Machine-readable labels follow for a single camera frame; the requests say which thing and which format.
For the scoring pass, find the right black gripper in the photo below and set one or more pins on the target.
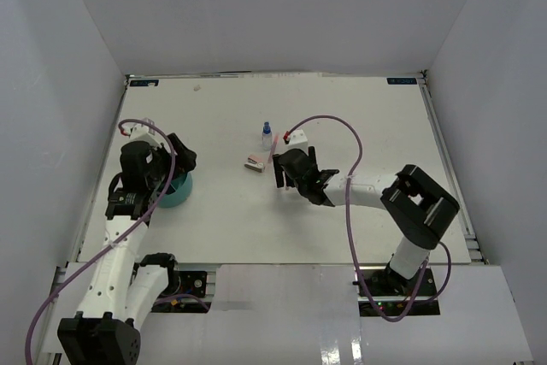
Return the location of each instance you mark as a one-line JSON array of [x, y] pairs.
[[279, 172]]

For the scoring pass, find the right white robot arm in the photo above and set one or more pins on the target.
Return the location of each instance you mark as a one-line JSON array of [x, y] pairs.
[[421, 208]]

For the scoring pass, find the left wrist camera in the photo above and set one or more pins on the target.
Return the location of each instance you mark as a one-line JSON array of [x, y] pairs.
[[140, 130]]

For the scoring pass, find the blue corner label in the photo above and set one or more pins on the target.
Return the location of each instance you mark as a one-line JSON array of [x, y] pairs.
[[144, 83], [401, 81]]

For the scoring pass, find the blue cap spray bottle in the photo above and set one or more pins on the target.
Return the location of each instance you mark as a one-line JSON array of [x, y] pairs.
[[267, 136]]

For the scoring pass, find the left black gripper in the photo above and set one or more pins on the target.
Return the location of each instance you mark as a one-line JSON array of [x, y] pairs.
[[185, 157]]

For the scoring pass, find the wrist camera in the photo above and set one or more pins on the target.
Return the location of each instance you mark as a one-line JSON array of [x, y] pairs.
[[296, 139], [140, 130]]

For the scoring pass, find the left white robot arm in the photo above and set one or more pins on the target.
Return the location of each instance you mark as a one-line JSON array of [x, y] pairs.
[[105, 328]]

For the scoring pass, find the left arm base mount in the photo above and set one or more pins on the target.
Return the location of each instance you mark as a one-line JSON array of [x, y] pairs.
[[200, 284]]

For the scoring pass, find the left blue corner label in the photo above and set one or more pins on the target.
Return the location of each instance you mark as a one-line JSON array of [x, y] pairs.
[[144, 83]]

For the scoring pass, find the pink translucent pen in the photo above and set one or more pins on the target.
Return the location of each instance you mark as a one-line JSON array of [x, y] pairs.
[[273, 147]]

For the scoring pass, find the teal round desk organizer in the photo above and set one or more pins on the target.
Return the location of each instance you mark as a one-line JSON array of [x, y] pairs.
[[178, 191]]

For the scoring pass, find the right blue corner label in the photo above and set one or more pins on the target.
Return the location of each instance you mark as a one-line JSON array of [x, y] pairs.
[[401, 81]]

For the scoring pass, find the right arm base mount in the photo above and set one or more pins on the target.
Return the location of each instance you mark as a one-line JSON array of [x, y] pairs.
[[393, 301]]

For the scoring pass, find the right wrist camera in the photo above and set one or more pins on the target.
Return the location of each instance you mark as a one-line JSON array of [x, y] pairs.
[[296, 139]]

